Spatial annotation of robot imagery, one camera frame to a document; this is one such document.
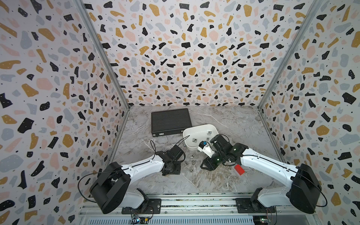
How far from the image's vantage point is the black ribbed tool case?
40.3 inches

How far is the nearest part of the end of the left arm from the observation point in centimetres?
63

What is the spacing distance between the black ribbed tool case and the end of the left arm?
0.28 m
